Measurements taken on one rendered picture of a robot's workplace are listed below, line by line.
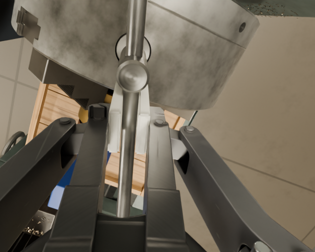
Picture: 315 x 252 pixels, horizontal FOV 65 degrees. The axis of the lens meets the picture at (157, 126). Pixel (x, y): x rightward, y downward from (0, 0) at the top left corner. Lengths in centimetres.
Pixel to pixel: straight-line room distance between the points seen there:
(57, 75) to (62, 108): 36
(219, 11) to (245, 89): 137
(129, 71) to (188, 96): 13
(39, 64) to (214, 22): 20
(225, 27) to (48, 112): 53
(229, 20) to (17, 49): 153
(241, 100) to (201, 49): 138
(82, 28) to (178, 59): 10
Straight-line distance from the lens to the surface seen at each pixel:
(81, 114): 43
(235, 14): 28
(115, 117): 16
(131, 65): 16
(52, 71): 32
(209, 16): 26
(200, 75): 28
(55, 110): 70
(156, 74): 26
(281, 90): 170
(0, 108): 190
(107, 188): 81
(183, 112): 39
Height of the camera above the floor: 148
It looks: 65 degrees down
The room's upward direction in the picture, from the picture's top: 177 degrees counter-clockwise
